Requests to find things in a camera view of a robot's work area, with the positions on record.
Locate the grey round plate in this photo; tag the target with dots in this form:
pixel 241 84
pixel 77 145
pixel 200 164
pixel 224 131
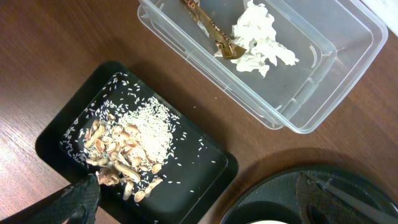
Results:
pixel 267 222

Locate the white tissue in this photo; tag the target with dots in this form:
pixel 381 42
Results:
pixel 255 33

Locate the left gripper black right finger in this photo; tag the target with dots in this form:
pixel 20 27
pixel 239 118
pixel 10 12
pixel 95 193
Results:
pixel 320 202

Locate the black rectangular tray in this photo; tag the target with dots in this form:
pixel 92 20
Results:
pixel 195 174

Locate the clear plastic bin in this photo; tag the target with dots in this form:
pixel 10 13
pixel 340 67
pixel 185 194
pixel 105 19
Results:
pixel 335 41

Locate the gold foil wrapper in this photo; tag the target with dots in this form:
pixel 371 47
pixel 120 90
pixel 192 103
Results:
pixel 228 49

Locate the food scraps and rice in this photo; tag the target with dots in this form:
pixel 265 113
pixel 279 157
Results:
pixel 129 136

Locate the round black tray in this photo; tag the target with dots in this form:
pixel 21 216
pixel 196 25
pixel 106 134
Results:
pixel 273 198

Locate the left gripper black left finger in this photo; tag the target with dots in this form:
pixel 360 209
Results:
pixel 75 203

